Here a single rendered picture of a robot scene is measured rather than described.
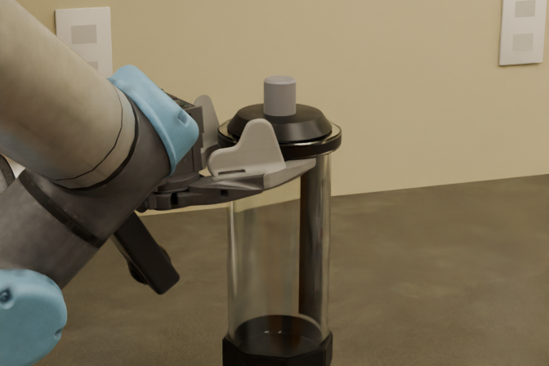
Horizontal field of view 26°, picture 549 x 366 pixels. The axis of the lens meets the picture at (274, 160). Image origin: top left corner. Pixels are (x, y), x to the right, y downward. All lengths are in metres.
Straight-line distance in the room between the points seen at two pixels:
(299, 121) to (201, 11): 0.59
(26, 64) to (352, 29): 1.05
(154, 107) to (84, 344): 0.50
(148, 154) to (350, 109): 0.90
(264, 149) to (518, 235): 0.64
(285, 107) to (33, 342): 0.33
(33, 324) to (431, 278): 0.69
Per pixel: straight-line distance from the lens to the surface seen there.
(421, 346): 1.23
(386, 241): 1.50
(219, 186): 0.95
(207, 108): 1.05
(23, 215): 0.80
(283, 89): 1.01
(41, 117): 0.67
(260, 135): 0.97
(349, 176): 1.70
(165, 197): 0.95
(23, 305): 0.79
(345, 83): 1.66
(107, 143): 0.74
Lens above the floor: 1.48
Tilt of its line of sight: 17 degrees down
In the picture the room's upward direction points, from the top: straight up
